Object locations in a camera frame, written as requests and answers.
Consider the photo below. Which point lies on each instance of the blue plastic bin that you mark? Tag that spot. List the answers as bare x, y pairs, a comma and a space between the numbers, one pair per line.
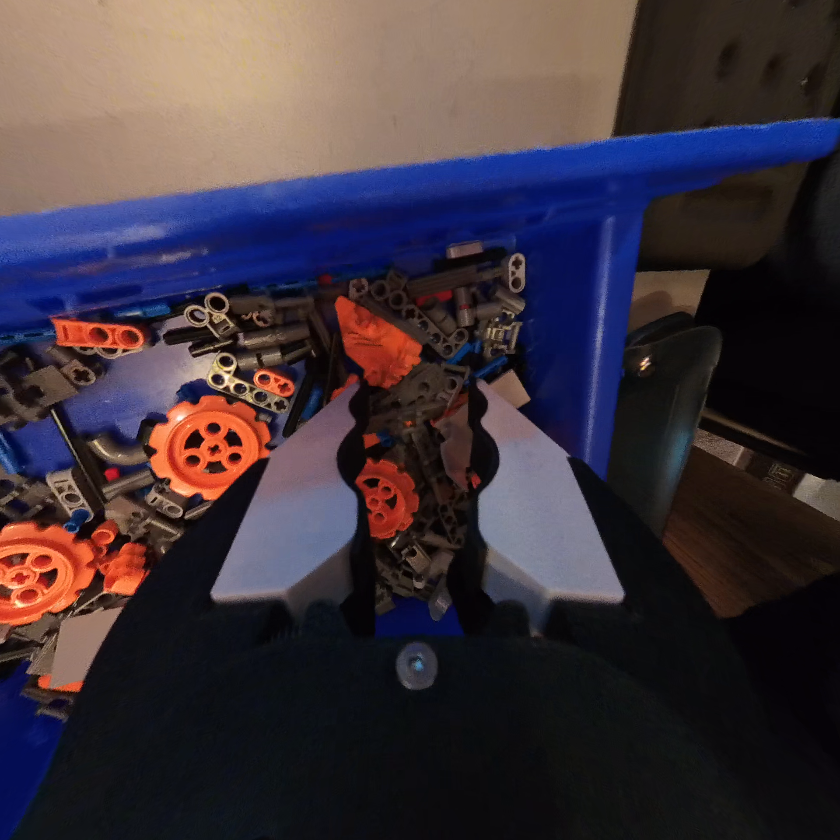
590, 328

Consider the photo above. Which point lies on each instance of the pile of toy building parts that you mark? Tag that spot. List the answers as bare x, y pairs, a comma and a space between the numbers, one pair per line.
426, 315

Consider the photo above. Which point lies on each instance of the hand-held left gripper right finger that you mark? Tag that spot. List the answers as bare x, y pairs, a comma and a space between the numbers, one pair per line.
544, 525

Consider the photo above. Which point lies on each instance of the black plastic chair part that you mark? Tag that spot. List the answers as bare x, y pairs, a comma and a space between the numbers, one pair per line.
663, 426

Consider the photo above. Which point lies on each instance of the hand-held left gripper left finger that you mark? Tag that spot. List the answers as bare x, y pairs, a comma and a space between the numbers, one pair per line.
295, 525

